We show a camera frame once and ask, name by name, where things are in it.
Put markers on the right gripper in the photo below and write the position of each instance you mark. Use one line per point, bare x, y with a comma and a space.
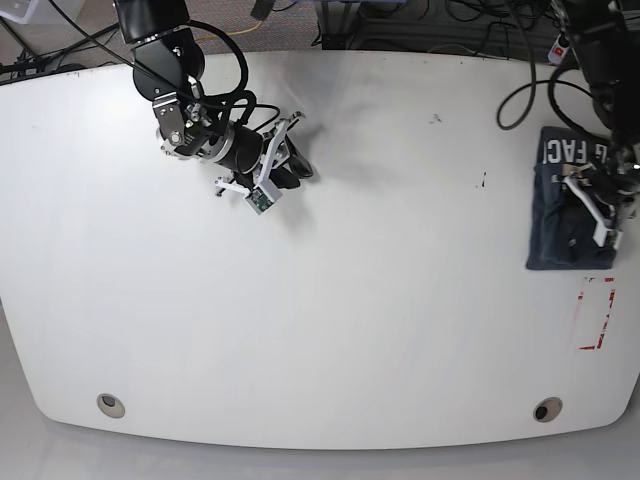
240, 150

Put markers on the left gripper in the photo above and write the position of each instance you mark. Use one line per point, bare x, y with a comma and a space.
580, 224

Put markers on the dark blue T-shirt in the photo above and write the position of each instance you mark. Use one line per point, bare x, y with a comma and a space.
562, 228

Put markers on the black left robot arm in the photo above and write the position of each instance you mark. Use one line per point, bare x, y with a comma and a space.
607, 55

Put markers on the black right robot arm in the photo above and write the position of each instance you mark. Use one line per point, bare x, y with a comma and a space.
168, 65

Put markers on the red tape rectangle marking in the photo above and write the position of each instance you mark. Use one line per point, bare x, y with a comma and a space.
593, 312

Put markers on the black box under table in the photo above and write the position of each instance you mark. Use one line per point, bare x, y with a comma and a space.
340, 42

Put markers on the white power strip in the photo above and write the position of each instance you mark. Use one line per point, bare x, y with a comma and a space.
559, 50

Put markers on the clear plastic storage box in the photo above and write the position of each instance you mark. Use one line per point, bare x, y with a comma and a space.
39, 12

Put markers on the black tripod stand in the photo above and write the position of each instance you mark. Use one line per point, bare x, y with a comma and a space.
29, 63

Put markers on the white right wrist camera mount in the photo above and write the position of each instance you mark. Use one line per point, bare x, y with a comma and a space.
256, 189

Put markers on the right table cable grommet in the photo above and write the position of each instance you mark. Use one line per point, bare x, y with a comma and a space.
547, 410

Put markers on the table cable grommet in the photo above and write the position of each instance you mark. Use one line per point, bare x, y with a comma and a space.
110, 406
547, 410

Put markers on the left table cable grommet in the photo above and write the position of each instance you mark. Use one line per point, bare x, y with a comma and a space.
110, 406

